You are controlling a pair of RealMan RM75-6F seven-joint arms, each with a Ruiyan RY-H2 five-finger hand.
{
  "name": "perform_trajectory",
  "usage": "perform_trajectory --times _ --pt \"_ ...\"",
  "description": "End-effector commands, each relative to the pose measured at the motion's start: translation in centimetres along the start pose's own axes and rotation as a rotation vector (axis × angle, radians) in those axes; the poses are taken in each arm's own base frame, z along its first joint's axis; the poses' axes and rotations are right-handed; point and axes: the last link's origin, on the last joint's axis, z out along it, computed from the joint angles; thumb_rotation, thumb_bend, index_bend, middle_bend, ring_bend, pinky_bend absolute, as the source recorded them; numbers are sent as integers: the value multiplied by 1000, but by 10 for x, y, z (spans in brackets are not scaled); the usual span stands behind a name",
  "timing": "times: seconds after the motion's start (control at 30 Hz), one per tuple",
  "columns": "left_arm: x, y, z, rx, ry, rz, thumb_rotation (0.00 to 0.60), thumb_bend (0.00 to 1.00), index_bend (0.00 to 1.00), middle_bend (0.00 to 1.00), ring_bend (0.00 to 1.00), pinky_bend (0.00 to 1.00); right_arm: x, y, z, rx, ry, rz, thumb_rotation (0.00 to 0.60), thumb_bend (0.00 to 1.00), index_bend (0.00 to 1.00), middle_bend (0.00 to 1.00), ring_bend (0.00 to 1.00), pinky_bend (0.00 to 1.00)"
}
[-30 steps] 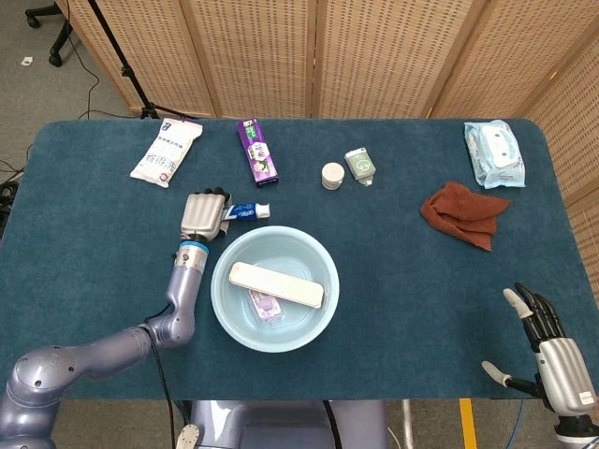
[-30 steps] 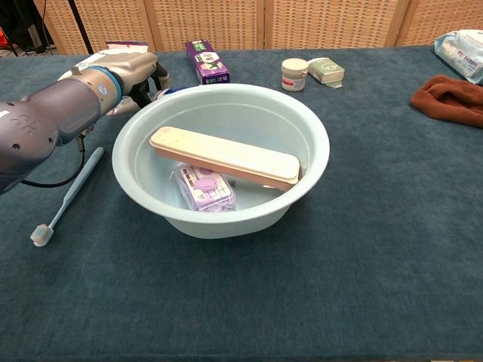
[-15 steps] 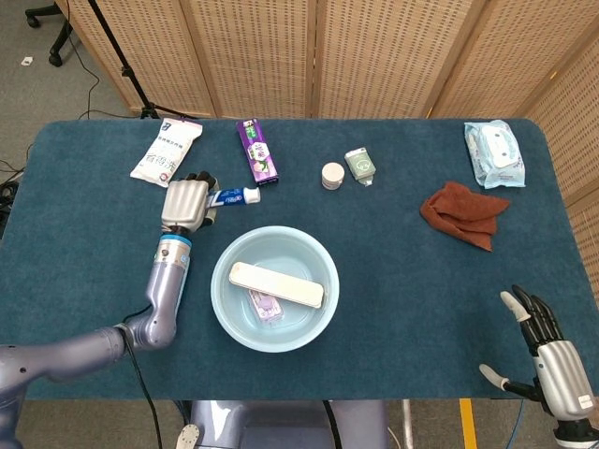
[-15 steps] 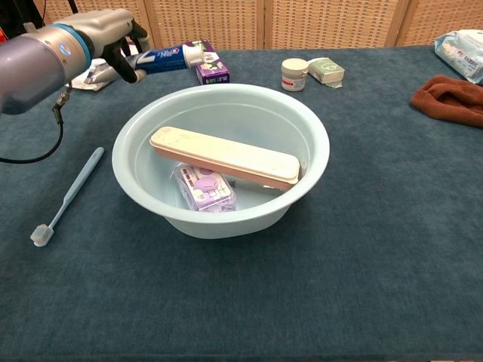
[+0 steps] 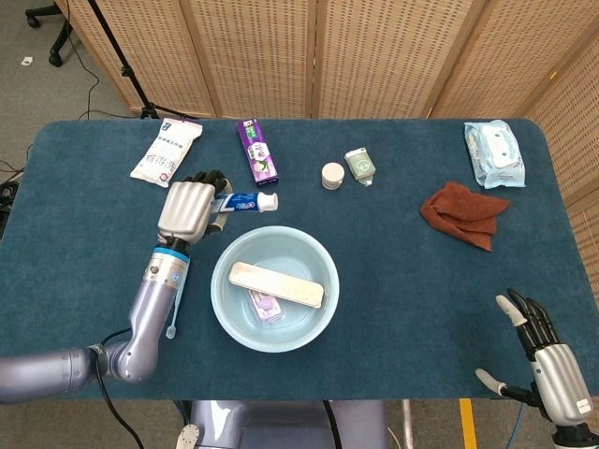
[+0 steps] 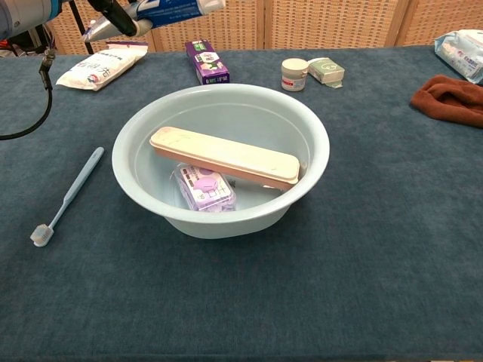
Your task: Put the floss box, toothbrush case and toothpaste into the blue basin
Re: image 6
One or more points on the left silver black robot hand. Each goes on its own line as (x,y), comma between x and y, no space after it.
(120,20)

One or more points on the white blue toothpaste tube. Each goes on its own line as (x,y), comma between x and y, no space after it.
(177,8)

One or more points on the cream pink toothbrush case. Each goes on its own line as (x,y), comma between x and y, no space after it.
(226,154)

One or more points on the purple floss pick box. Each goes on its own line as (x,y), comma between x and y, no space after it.
(205,188)

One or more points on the light blue plastic basin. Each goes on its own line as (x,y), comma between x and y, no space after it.
(226,226)

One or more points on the black tripod stand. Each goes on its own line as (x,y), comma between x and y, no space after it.
(76,15)

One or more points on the white cloth packet bag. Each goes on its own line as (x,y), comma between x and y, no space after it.
(98,68)

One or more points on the purple toothpaste carton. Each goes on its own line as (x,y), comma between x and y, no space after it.
(207,62)

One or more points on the light blue toothbrush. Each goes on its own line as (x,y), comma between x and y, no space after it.
(81,177)

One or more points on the small cream jar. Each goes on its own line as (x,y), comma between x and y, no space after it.
(294,75)

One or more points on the woven folding screen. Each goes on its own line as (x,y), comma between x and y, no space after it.
(320,22)

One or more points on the small green soap box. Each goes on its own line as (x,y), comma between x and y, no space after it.
(326,69)

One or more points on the dark blue table cloth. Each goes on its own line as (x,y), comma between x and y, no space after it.
(241,294)

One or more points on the brown towel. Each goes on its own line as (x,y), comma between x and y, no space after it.
(453,98)

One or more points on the light blue wet wipes pack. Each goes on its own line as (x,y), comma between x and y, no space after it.
(460,53)

